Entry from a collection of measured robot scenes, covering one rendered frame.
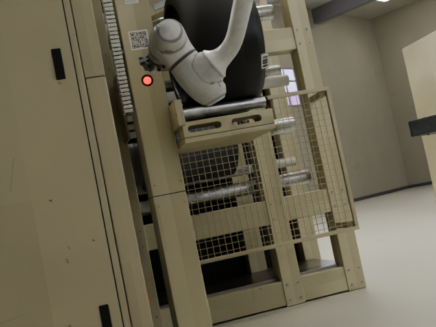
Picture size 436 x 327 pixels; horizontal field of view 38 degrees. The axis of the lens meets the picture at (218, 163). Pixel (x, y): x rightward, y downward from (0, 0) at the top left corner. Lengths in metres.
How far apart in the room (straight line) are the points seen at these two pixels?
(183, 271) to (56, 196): 0.97
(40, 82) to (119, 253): 0.44
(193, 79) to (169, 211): 0.67
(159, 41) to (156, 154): 0.64
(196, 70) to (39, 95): 0.53
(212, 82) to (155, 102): 0.58
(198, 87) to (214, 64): 0.08
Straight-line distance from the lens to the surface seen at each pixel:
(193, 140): 2.30
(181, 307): 2.38
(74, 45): 1.56
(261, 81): 2.42
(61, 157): 1.50
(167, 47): 1.85
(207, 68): 1.85
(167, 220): 2.35
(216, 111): 2.36
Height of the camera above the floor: 0.53
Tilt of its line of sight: 4 degrees up
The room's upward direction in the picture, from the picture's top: 11 degrees counter-clockwise
